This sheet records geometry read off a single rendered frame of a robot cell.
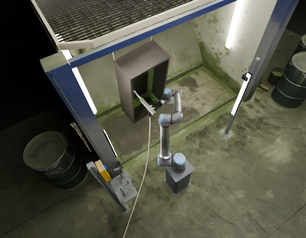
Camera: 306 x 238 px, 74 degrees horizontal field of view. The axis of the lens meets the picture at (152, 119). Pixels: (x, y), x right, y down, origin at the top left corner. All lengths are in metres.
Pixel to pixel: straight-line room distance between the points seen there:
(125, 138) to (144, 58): 1.71
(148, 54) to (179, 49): 2.02
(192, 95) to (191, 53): 0.97
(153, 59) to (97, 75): 1.65
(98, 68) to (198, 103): 2.03
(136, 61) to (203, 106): 2.05
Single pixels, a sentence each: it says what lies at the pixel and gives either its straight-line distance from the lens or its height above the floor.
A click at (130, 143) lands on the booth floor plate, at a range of 3.68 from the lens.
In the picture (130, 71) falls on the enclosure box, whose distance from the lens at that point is 2.43.
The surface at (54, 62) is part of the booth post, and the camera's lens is 1.72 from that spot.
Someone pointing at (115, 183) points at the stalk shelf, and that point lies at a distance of 2.63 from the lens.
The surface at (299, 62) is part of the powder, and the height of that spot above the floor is 0.86.
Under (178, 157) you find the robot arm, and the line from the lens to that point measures 2.55.
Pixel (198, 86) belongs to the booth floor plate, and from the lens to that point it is 4.50.
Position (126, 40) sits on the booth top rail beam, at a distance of 1.75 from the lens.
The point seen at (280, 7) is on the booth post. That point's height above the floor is 1.82.
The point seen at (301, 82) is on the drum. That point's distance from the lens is 4.24.
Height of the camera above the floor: 3.22
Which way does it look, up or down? 54 degrees down
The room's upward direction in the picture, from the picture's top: 6 degrees counter-clockwise
